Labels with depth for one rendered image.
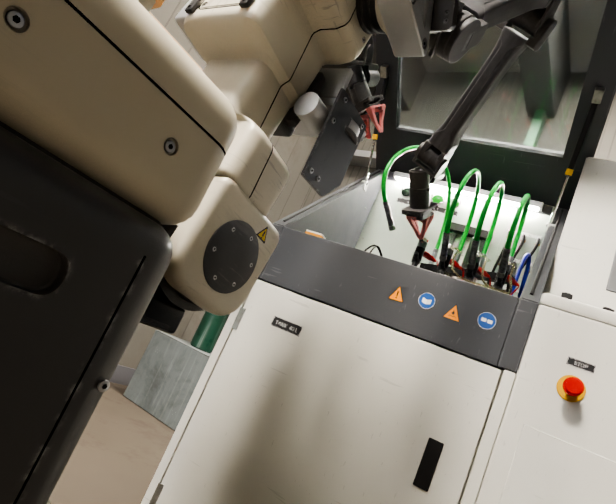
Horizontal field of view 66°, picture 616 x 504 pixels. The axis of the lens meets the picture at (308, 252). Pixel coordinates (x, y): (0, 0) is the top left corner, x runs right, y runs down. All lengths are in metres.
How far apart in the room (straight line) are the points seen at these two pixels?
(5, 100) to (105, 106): 0.06
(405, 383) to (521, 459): 0.26
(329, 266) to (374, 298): 0.15
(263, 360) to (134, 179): 0.91
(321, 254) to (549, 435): 0.64
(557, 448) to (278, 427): 0.59
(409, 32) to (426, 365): 0.69
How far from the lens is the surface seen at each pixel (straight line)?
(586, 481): 1.11
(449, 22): 0.78
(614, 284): 1.44
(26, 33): 0.33
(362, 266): 1.20
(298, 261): 1.26
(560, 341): 1.12
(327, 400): 1.15
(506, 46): 1.25
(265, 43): 0.73
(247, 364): 1.24
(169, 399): 3.02
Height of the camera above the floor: 0.63
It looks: 12 degrees up
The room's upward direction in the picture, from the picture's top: 24 degrees clockwise
